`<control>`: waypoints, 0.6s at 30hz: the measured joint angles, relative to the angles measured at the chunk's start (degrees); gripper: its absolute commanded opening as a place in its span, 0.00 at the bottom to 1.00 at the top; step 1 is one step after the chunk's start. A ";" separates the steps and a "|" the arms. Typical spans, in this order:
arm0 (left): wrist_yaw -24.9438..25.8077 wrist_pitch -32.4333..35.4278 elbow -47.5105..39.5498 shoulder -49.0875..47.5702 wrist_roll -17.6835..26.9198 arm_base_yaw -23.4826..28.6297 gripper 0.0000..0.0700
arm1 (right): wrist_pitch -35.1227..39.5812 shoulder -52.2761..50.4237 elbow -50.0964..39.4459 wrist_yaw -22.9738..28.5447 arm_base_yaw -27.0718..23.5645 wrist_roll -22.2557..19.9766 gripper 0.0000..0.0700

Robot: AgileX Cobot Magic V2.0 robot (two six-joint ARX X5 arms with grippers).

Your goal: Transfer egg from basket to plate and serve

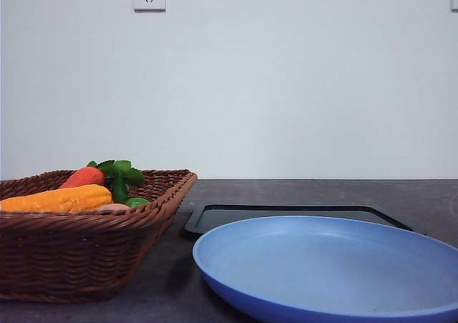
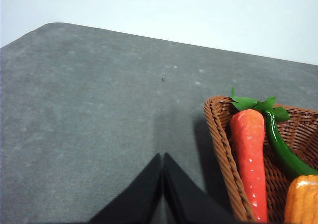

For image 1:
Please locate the yellow toy corn cob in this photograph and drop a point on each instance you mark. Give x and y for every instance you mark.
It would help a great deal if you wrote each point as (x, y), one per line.
(63, 200)

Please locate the brown wicker basket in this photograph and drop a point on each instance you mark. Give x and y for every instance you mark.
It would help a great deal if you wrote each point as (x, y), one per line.
(85, 257)

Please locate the green toy pepper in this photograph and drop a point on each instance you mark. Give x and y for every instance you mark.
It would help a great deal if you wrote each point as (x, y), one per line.
(136, 202)

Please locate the orange toy carrot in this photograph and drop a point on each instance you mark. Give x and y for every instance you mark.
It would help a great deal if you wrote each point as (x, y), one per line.
(84, 176)

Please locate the black flat tray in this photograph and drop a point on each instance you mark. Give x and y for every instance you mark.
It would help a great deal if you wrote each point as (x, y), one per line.
(208, 218)

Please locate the blue round plate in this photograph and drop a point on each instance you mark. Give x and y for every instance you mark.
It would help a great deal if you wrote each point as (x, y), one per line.
(327, 269)

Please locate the pink brown egg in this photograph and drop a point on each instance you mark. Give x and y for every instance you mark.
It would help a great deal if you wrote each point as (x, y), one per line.
(115, 207)

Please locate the green leafy toy vegetable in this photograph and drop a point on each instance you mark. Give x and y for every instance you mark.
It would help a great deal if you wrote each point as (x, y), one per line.
(119, 175)

